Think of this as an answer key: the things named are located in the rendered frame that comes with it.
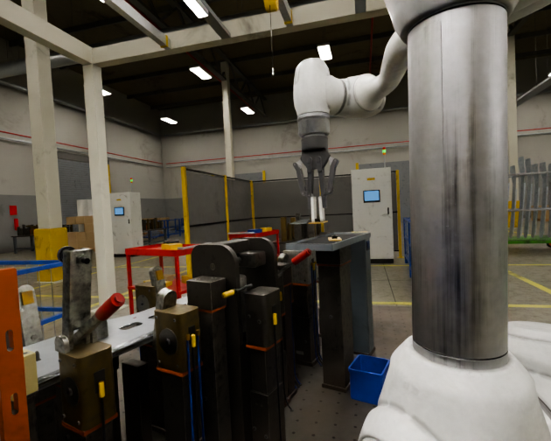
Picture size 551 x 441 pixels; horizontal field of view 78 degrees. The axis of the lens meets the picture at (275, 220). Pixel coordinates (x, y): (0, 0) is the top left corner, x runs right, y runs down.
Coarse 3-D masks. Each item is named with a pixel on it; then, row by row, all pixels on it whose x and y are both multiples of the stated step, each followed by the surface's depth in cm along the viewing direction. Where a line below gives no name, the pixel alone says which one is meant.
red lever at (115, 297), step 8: (112, 296) 50; (120, 296) 51; (104, 304) 51; (112, 304) 50; (120, 304) 50; (96, 312) 52; (104, 312) 51; (112, 312) 51; (88, 320) 54; (96, 320) 53; (104, 320) 53; (80, 328) 55; (88, 328) 54; (80, 336) 55
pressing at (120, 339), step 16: (112, 320) 87; (128, 320) 86; (144, 320) 85; (112, 336) 75; (128, 336) 75; (144, 336) 73; (48, 352) 68; (112, 352) 67; (48, 368) 61; (48, 384) 57
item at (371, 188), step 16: (384, 160) 725; (352, 176) 718; (368, 176) 710; (384, 176) 702; (352, 192) 720; (368, 192) 709; (384, 192) 704; (352, 208) 723; (368, 208) 713; (384, 208) 705; (368, 224) 715; (384, 224) 707; (384, 240) 708; (384, 256) 710
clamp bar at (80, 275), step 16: (64, 256) 54; (80, 256) 54; (64, 272) 55; (80, 272) 55; (64, 288) 55; (80, 288) 56; (64, 304) 55; (80, 304) 56; (64, 320) 55; (80, 320) 56
